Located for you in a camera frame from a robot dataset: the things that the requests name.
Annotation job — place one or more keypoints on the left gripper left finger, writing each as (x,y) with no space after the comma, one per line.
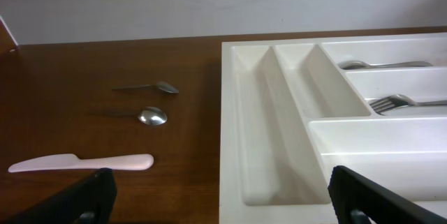
(90,200)

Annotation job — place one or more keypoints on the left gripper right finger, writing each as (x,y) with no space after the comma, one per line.
(357,199)

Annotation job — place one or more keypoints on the metal fork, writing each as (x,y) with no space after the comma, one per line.
(398,101)

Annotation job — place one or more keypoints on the small metal teaspoon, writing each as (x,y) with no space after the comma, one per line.
(162,86)
(151,116)

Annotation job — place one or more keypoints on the large metal spoon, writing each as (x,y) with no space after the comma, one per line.
(353,65)

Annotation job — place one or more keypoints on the white plastic cutlery tray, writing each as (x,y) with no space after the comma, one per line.
(290,114)

